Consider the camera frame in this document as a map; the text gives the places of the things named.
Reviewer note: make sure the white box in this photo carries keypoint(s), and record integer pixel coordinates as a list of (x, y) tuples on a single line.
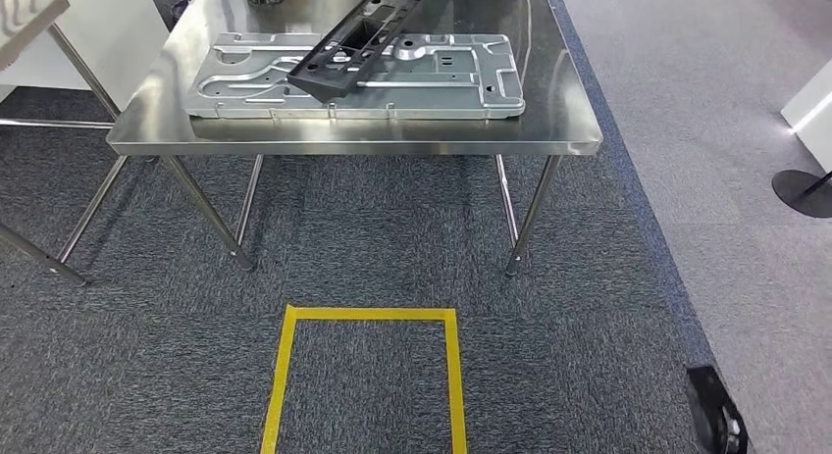
[(812, 107)]

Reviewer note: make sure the black plastic frame part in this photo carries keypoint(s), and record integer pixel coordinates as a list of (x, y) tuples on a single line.
[(318, 81)]

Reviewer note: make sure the black disc base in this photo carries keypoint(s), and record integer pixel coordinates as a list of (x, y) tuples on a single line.
[(799, 194)]

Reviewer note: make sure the yellow floor tape square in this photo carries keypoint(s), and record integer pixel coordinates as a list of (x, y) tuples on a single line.
[(370, 313)]

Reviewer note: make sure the white cabinet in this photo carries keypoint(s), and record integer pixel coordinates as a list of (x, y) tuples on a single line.
[(117, 35)]

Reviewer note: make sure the stamped grey metal plate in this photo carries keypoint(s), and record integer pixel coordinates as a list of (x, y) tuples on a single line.
[(422, 94)]

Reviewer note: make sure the stainless steel workbench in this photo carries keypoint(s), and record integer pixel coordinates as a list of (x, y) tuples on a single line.
[(552, 113)]

